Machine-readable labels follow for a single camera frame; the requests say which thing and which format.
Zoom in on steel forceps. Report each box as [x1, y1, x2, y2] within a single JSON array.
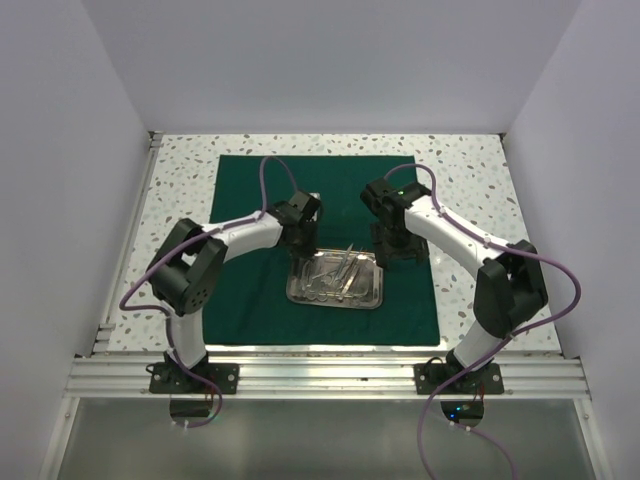
[[327, 248, 363, 301]]

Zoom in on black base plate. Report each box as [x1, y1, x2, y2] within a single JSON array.
[[145, 362, 240, 395], [413, 360, 504, 396]]

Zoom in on aluminium mounting rail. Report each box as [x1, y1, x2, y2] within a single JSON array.
[[63, 352, 590, 400]]

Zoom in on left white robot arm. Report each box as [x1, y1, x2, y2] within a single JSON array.
[[147, 191, 322, 395]]

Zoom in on steel instrument tray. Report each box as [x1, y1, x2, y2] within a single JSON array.
[[285, 247, 384, 310]]

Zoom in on dark green surgical cloth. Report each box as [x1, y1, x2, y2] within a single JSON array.
[[203, 155, 440, 347]]

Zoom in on steel tweezers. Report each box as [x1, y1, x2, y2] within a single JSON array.
[[338, 257, 359, 301]]

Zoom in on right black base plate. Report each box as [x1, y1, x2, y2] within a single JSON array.
[[413, 360, 504, 396]]

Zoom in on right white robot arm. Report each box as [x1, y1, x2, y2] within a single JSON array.
[[360, 178, 548, 395]]

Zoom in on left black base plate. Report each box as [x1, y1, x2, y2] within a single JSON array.
[[145, 362, 240, 395]]

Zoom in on steel surgical scissors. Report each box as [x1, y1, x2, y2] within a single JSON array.
[[300, 263, 333, 301]]

